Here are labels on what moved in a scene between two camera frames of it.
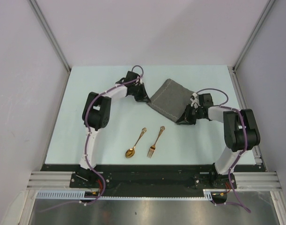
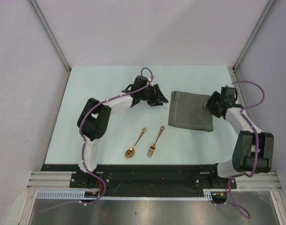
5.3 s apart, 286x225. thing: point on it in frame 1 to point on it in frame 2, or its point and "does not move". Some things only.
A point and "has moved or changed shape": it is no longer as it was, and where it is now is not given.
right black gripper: [186, 119] to [215, 96]
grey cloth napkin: [171, 100] has moved or changed shape
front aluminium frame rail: [243, 181] does not move
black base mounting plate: [122, 180] does not move
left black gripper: [143, 96] to [155, 98]
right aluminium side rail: [256, 153] does not move
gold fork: [152, 147] does not move
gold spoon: [130, 152] does not move
